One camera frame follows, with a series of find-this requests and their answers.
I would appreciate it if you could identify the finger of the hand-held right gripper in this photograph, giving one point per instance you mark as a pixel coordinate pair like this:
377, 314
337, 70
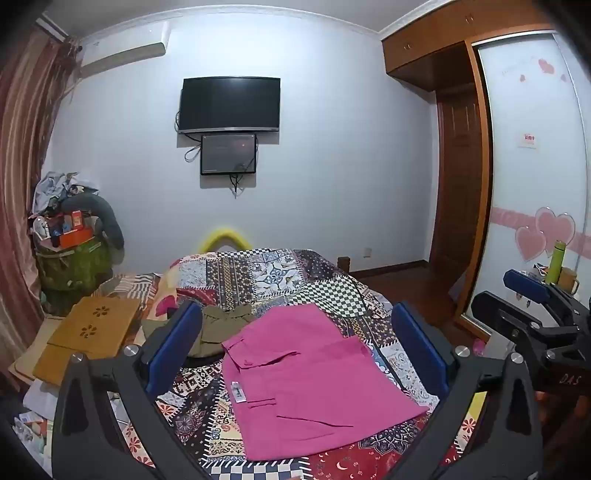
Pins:
494, 309
521, 281

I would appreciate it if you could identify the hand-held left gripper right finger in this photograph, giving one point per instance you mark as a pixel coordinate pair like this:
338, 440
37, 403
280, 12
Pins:
418, 346

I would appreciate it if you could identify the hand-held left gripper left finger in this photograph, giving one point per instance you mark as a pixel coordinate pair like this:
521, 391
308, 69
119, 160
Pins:
175, 341

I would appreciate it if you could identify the pink pants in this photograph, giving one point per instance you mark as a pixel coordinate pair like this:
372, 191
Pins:
300, 378

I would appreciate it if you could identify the pink fuzzy object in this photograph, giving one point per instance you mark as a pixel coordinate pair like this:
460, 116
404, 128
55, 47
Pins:
478, 347

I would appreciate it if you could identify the green bottle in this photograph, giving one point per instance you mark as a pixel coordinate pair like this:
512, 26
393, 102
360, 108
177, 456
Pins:
555, 256

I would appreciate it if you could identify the olive green folded garment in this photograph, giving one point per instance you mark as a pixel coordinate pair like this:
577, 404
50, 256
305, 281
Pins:
217, 327

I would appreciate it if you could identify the yellow mug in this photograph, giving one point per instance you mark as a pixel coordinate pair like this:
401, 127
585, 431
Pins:
569, 279

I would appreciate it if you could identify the pink heart sticker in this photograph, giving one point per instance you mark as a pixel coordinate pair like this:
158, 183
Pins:
551, 228

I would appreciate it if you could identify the wooden folding lap table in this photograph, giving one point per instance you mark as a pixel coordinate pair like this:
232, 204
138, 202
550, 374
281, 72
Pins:
92, 330

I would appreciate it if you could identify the wooden bedpost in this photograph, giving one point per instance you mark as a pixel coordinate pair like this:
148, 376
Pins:
344, 264

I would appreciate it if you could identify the brown wooden door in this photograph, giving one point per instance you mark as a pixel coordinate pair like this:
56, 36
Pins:
457, 184

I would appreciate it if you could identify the green patterned bag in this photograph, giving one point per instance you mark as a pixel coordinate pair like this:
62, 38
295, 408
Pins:
74, 267

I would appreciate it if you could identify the patchwork printed blanket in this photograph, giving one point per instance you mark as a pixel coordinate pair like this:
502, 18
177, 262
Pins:
295, 281

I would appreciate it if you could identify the grey plush pillow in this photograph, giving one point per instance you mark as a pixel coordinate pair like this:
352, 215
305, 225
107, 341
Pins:
108, 221

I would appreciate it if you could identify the red and white label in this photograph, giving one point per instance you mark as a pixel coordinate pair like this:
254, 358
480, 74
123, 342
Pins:
529, 140

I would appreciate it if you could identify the orange box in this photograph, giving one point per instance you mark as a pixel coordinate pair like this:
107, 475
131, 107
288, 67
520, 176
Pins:
74, 237

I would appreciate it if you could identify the pile of papers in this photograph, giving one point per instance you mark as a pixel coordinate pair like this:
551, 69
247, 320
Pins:
32, 415

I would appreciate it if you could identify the pile of pale clothes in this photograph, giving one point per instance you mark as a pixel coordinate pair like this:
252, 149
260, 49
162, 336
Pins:
60, 184

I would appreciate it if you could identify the striped pink curtain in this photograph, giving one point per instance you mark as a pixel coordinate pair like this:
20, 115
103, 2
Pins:
23, 161

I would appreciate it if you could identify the wooden overhead cabinet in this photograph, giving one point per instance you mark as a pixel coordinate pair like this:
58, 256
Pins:
438, 41

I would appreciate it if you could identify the white air conditioner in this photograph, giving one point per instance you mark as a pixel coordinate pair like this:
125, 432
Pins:
122, 57

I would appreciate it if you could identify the small black wall monitor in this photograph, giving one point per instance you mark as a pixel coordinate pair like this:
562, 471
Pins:
228, 153

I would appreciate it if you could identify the black wall television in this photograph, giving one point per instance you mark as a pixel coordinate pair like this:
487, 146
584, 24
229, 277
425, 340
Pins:
230, 104

